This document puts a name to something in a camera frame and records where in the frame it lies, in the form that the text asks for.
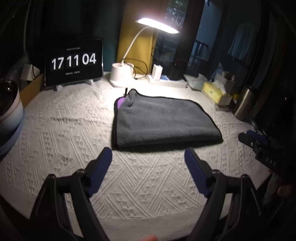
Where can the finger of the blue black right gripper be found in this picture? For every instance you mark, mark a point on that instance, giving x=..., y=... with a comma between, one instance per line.
x=251, y=138

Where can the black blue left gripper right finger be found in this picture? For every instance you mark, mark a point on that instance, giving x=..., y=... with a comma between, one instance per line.
x=231, y=211

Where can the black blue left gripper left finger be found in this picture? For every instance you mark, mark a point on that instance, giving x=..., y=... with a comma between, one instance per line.
x=49, y=215

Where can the silver metal cup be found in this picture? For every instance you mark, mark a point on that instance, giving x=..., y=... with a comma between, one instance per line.
x=243, y=105

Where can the yellow tissue box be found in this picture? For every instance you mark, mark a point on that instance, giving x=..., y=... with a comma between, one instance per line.
x=216, y=95

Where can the white mesh basket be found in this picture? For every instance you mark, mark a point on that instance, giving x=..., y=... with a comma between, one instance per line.
x=227, y=79

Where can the blue hanging cloth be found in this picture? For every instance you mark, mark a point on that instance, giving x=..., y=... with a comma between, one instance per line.
x=241, y=47

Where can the white textured table cloth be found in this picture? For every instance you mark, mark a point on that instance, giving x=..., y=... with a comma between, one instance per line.
x=143, y=193

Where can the white power strip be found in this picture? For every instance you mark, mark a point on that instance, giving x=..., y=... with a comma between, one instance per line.
x=165, y=81

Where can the white round container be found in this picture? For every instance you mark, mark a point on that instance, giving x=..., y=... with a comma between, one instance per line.
x=11, y=108

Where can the folded grey towel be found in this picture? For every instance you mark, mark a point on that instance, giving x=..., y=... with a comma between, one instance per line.
x=141, y=120

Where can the white power adapter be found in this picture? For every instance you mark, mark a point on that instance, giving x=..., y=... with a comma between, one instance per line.
x=157, y=72

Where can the cardboard box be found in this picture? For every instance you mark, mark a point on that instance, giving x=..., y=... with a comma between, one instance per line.
x=31, y=90

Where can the white desk lamp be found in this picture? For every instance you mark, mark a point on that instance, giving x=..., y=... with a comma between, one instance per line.
x=135, y=50

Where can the tablet clock display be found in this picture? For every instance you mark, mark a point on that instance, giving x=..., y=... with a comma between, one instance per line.
x=74, y=62

